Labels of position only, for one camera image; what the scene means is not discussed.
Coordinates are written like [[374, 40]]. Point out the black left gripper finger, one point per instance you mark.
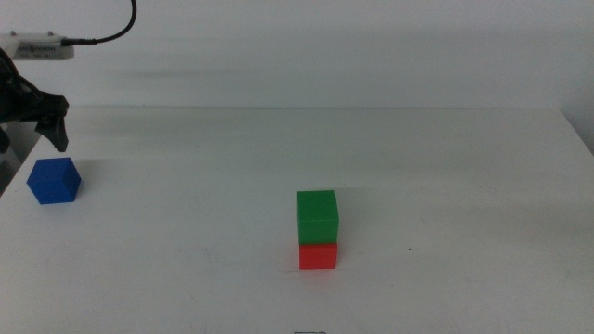
[[55, 132], [3, 141]]

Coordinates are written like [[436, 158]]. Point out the blue cube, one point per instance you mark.
[[53, 182]]

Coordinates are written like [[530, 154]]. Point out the green cube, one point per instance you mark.
[[318, 218]]

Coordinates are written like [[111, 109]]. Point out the red cube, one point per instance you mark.
[[318, 257]]

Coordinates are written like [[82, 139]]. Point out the grey object beside table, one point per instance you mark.
[[7, 167]]

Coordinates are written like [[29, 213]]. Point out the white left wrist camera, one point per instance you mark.
[[37, 48]]

